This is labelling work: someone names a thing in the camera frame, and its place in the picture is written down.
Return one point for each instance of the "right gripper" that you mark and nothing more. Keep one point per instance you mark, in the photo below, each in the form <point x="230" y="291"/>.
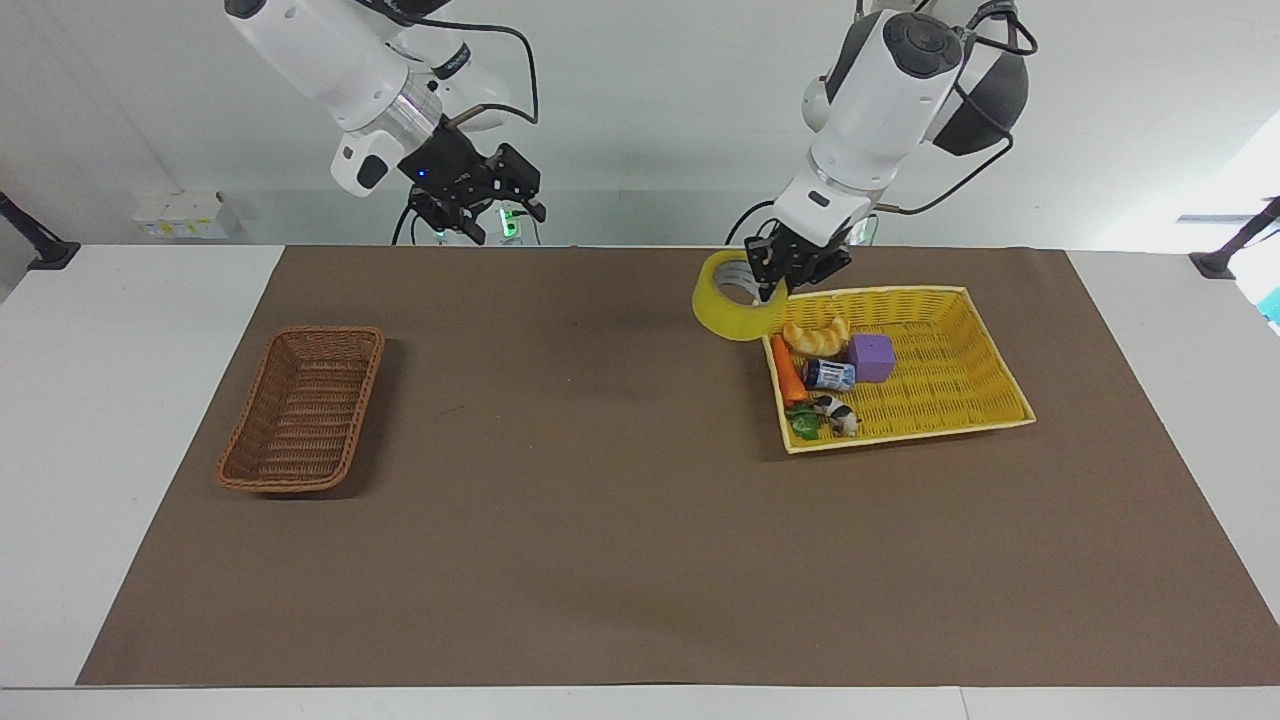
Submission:
<point x="445" y="165"/>

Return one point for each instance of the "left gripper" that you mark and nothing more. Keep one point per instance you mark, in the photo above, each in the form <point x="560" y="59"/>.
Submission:
<point x="815" y="262"/>

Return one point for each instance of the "yellow tape roll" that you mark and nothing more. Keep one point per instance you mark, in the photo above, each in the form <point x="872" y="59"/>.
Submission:
<point x="720" y="320"/>

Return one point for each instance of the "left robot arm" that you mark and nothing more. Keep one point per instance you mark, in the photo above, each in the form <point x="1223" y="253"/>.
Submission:
<point x="880" y="90"/>

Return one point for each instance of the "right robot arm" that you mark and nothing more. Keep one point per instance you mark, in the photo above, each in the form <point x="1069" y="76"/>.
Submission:
<point x="320" y="50"/>

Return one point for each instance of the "yellow woven basket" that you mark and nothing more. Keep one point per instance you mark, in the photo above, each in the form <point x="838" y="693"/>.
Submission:
<point x="950" y="370"/>

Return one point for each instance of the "brown wicker basket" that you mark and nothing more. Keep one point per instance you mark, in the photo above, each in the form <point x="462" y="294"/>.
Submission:
<point x="300" y="410"/>

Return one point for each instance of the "toy croissant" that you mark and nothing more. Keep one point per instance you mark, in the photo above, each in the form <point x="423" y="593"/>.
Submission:
<point x="815" y="338"/>

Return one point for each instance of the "toy carrot with green leaves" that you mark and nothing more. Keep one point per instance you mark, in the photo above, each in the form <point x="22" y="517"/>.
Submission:
<point x="788" y="375"/>

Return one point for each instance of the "small jar with blue label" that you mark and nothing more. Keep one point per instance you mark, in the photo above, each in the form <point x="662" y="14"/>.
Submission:
<point x="830" y="375"/>

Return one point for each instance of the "purple cube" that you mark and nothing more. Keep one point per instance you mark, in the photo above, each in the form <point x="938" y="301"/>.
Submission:
<point x="872" y="358"/>

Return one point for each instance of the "black and white toy cow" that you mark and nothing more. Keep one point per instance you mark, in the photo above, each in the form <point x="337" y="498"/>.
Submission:
<point x="840" y="412"/>

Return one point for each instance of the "white socket strip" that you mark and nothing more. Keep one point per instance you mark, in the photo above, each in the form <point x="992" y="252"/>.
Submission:
<point x="180" y="215"/>

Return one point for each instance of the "black stand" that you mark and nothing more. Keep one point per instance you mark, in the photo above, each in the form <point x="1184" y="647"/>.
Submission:
<point x="1225" y="255"/>
<point x="40" y="245"/>

